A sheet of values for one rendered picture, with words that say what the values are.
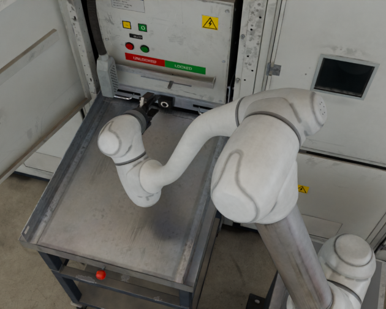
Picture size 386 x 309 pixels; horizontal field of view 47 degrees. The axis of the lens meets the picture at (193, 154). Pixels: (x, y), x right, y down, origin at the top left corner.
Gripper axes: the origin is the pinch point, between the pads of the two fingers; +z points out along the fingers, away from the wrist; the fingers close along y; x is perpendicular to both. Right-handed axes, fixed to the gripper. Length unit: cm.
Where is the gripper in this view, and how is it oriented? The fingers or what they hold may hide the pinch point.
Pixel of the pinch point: (153, 105)
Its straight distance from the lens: 164.1
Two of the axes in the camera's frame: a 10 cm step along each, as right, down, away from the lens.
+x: 9.6, 2.2, -1.5
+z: 2.3, -3.7, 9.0
